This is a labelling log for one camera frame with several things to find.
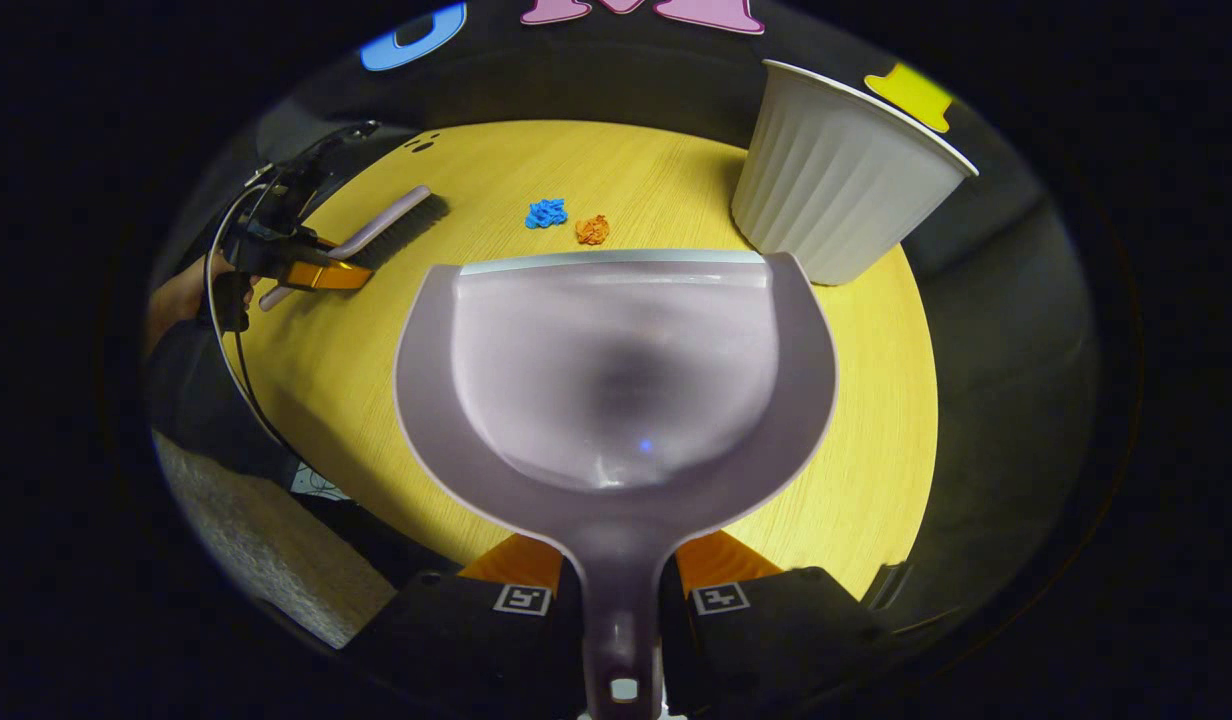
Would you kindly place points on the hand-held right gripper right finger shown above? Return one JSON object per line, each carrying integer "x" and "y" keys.
{"x": 776, "y": 630}

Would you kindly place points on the white ribbed garbage bin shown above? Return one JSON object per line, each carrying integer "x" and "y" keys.
{"x": 836, "y": 180}

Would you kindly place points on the blue trash scrap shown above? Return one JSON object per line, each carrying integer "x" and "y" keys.
{"x": 546, "y": 213}

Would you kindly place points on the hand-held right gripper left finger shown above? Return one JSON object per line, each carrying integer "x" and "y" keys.
{"x": 456, "y": 630}

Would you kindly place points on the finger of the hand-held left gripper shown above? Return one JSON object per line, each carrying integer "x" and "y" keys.
{"x": 326, "y": 276}

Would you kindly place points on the lavender plastic dustpan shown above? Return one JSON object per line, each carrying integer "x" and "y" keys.
{"x": 616, "y": 400}

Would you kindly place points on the yellow wooden desktop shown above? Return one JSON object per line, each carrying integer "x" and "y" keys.
{"x": 326, "y": 380}

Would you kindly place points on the orange trash scrap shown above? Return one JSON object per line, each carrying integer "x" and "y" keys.
{"x": 592, "y": 230}

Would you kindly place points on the black backdrop cloth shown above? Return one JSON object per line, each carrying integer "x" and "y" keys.
{"x": 1006, "y": 330}

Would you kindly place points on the lavender small broom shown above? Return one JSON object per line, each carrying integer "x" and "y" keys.
{"x": 386, "y": 222}

